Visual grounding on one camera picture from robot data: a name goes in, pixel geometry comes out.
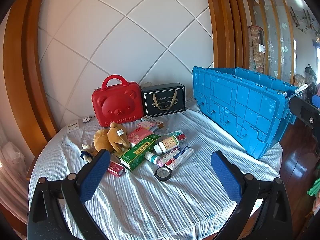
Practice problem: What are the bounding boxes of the small red box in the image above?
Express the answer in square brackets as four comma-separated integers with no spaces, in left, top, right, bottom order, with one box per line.
[106,160,125,177]

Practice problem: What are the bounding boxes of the white plastic bag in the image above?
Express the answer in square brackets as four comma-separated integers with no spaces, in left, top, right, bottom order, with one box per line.
[0,141,25,178]

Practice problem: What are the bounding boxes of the green medicine box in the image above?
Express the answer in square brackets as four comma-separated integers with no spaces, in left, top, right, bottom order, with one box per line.
[119,134,162,172]

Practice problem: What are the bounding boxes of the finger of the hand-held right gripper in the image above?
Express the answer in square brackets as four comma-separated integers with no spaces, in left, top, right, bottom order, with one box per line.
[289,96,320,130]

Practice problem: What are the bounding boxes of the white and blue ointment box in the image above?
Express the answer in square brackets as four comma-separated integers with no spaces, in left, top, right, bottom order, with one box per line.
[164,146,194,171]

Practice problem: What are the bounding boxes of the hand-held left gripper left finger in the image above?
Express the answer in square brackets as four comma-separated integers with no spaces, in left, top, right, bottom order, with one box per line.
[27,149,111,240]

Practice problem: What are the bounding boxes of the curved wooden wall frame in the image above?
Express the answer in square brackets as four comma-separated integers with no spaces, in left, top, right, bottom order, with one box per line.
[2,0,249,143]

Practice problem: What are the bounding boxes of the brown plush bear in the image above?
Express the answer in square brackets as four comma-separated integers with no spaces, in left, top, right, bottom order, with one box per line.
[93,122,131,155]

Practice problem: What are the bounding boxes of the dark green gift bag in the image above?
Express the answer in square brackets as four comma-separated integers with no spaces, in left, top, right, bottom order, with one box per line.
[140,82,187,117]

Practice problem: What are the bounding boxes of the pink and white medicine box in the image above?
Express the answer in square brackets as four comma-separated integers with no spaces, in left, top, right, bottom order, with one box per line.
[157,148,182,167]

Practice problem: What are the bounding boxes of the wooden lattice screen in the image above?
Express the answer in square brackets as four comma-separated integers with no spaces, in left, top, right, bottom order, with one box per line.
[242,0,298,85]

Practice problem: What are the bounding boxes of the green cloth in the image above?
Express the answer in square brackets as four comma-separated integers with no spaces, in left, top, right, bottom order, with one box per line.
[307,179,320,197]

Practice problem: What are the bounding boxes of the white and orange medicine box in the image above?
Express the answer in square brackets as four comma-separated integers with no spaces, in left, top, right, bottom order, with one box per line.
[141,116,164,133]

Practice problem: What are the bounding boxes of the black tape roll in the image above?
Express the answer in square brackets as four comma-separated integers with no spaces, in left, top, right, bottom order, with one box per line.
[154,166,172,180]

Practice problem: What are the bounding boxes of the small white plush bear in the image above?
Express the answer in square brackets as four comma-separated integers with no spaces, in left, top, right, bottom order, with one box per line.
[80,143,97,162]

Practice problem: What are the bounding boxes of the pink floral box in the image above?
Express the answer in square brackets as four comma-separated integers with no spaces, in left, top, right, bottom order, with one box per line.
[127,127,153,145]

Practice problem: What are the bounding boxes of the red bear-face carry case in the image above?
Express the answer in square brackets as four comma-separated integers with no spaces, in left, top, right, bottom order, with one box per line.
[91,74,145,127]

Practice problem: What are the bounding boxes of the pink and yellow note pack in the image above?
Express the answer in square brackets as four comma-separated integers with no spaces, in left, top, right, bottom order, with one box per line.
[136,121,157,132]

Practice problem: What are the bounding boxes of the small white teal-label bottle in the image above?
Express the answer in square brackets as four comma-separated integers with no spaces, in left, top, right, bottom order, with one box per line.
[144,151,161,164]

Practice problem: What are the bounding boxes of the blue plastic crate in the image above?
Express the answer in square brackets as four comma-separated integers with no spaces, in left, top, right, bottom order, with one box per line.
[192,66,304,160]

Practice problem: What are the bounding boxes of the white rectangular desk gadget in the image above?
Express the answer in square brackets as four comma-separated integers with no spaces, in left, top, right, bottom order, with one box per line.
[67,120,80,133]

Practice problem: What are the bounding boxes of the large white medicine bottle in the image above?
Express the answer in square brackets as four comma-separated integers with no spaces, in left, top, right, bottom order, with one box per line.
[153,135,180,155]

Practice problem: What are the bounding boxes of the red and teal medicine box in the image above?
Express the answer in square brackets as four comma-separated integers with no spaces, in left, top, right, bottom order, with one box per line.
[165,130,187,143]

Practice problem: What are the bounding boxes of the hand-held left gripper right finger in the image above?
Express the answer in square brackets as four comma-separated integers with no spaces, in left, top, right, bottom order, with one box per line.
[211,150,293,240]

